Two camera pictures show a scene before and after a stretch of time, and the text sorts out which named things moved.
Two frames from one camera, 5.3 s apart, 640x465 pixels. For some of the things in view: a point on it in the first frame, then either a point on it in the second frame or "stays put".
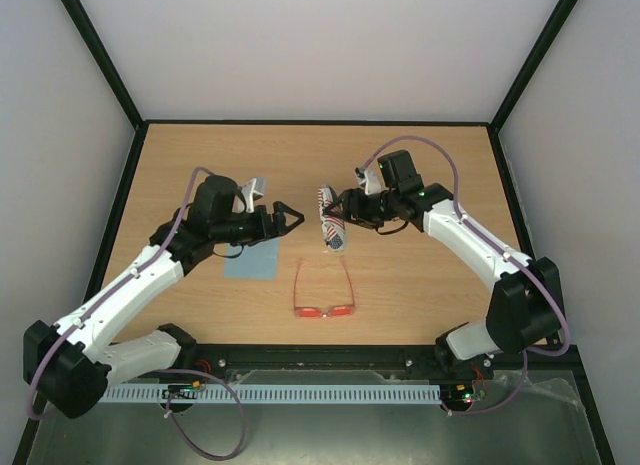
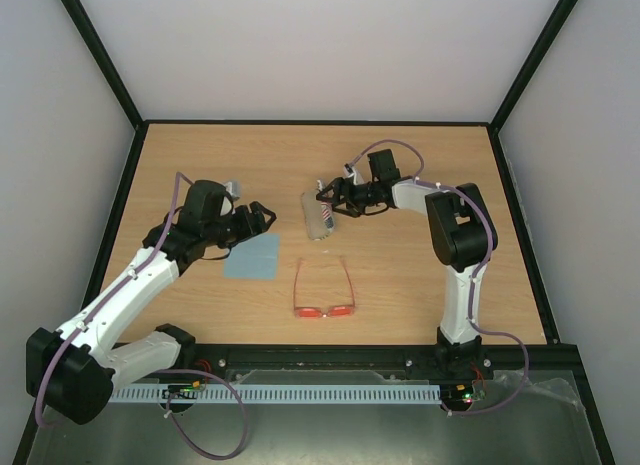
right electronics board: (456, 396) stays put
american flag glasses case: (333, 228) -> (318, 215)
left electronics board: (181, 391) stays put
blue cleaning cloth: (256, 262) stays put
